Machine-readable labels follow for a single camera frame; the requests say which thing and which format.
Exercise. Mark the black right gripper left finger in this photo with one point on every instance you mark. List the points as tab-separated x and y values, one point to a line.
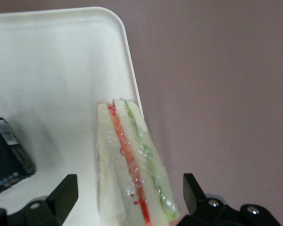
61	197

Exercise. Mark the cream plastic tray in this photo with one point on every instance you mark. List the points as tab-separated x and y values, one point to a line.
49	82

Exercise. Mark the small black snack box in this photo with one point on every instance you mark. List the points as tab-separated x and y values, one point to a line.
7	160

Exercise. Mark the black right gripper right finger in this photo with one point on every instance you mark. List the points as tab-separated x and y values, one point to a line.
193	195

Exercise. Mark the triangular sandwich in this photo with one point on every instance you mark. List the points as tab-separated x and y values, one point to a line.
132	164

